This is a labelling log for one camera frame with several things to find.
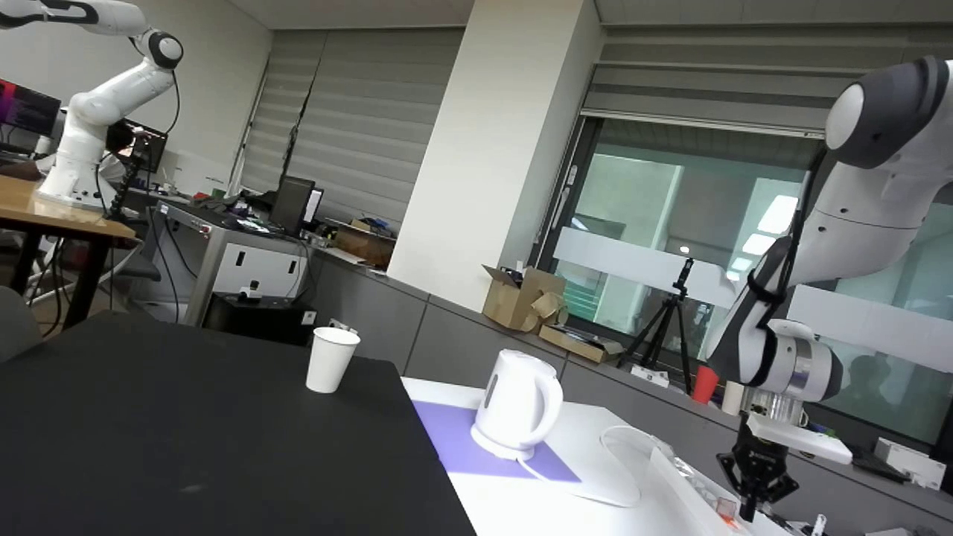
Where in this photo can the red cup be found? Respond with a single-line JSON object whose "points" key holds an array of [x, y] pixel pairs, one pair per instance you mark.
{"points": [[704, 385]]}

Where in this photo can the black camera tripod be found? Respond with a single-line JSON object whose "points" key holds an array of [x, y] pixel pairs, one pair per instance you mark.
{"points": [[667, 329]]}

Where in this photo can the white power strip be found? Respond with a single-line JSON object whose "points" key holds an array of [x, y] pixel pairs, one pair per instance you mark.
{"points": [[709, 496]]}

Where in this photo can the open cardboard box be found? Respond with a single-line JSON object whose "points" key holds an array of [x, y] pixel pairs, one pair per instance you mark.
{"points": [[523, 300]]}

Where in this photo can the grey metal cabinet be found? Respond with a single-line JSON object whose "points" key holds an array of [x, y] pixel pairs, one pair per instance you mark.
{"points": [[253, 268]]}

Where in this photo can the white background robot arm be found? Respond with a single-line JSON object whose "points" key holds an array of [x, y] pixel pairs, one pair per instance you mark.
{"points": [[98, 100]]}

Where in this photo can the purple mat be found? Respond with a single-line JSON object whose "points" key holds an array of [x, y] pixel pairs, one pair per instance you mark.
{"points": [[448, 443]]}

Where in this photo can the white paper cup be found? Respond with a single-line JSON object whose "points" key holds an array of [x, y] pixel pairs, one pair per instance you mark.
{"points": [[332, 358]]}

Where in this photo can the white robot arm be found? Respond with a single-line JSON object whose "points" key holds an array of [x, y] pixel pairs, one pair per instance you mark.
{"points": [[873, 218]]}

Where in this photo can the small white cup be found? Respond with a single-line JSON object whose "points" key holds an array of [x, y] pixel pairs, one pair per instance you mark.
{"points": [[734, 399]]}

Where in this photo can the wooden desk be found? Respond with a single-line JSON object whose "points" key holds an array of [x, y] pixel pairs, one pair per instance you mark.
{"points": [[60, 213]]}

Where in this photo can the black table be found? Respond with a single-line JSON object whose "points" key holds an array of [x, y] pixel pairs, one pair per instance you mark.
{"points": [[198, 437]]}

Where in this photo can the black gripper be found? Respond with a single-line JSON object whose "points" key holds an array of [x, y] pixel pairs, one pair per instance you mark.
{"points": [[759, 452]]}

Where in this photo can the white electric kettle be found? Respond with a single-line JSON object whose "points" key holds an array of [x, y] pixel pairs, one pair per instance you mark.
{"points": [[509, 404]]}

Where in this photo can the black monitor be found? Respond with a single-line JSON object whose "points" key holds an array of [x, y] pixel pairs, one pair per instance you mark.
{"points": [[292, 204]]}

